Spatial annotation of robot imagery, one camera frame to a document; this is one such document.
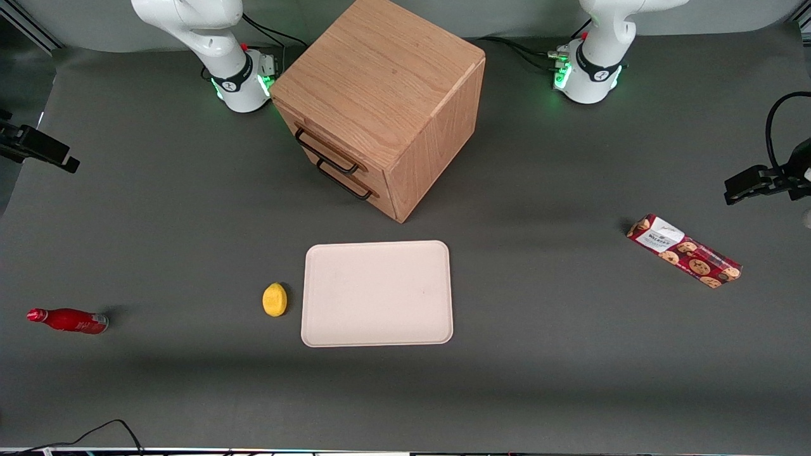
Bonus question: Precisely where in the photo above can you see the shallow wooden drawer black handle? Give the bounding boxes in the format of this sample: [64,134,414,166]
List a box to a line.
[276,101,388,191]

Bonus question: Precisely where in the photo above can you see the oak wooden drawer cabinet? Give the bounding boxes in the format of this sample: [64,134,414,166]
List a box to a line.
[271,0,487,224]

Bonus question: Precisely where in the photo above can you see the beige rectangular plastic tray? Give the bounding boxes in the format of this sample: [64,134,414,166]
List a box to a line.
[300,240,454,348]

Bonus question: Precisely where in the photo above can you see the yellow lemon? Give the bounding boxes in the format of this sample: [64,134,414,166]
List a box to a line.
[262,282,288,317]

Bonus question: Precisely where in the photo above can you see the red cookie box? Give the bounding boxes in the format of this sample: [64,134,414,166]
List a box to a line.
[626,214,743,289]

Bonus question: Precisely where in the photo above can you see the red bottle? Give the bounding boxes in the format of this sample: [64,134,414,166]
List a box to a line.
[27,308,110,335]

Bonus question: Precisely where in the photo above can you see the deep wooden drawer black handle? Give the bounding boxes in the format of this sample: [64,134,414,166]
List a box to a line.
[297,136,400,220]

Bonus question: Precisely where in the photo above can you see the black left arm base cable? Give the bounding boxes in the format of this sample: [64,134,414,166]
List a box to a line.
[483,35,569,74]

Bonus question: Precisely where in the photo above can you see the black arm base cable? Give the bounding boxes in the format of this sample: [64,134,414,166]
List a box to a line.
[242,14,309,50]
[483,35,569,74]

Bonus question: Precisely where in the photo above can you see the black right arm base cable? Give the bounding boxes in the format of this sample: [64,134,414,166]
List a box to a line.
[242,14,309,50]

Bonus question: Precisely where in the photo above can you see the dark grey left wrist camera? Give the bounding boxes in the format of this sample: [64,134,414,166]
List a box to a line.
[724,138,811,206]

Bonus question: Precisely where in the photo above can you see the dark grey wrist camera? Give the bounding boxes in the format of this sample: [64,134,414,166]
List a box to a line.
[724,138,811,206]
[0,122,81,174]

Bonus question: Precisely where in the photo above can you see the black cable on table edge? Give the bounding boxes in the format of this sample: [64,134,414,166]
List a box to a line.
[18,419,144,454]

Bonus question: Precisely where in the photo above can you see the black looped wrist camera cable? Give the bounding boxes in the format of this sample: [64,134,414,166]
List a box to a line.
[765,91,811,173]

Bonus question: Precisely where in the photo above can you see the dark grey right wrist camera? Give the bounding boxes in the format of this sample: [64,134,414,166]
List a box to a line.
[0,122,81,174]

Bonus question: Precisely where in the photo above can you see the aluminium frame profile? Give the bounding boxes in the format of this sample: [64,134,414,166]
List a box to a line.
[0,0,64,53]

